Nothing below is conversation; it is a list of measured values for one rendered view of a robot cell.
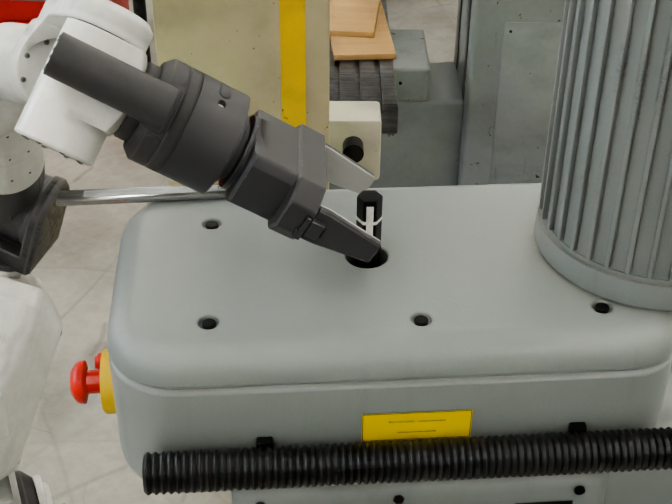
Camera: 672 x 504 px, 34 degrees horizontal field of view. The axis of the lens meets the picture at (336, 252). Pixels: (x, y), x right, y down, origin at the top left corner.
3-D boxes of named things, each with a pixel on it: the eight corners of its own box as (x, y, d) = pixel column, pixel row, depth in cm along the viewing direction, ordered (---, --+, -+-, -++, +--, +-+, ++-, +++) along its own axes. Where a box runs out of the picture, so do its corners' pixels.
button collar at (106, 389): (104, 427, 102) (97, 377, 98) (110, 384, 107) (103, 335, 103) (126, 426, 102) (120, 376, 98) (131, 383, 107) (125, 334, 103)
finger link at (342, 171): (379, 173, 98) (317, 142, 96) (360, 200, 99) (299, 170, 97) (378, 164, 99) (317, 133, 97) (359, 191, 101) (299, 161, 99)
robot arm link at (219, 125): (281, 191, 100) (160, 133, 97) (335, 108, 96) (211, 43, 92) (278, 273, 90) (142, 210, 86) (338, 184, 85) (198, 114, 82)
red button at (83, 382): (71, 413, 102) (65, 380, 99) (76, 384, 105) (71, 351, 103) (107, 412, 102) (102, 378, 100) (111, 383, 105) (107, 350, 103)
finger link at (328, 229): (364, 263, 91) (298, 232, 89) (385, 235, 90) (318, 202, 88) (365, 274, 90) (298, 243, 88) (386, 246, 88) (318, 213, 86)
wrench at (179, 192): (54, 213, 102) (53, 205, 102) (59, 190, 105) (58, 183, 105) (319, 201, 104) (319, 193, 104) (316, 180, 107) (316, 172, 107)
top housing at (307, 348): (117, 509, 93) (95, 363, 84) (139, 318, 115) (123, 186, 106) (663, 481, 97) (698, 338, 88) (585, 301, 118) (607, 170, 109)
